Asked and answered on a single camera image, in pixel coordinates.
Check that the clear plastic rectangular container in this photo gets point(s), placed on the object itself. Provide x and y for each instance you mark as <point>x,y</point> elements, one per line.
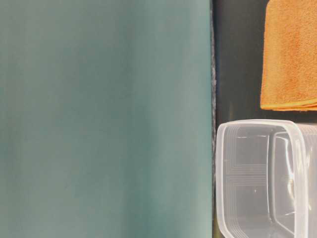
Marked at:
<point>266,179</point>

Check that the teal fabric backdrop curtain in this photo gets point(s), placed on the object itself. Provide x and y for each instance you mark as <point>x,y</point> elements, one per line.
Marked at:
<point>105,119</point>

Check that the folded orange microfiber towel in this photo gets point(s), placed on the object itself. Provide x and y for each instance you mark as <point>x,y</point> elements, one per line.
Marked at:
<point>289,78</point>

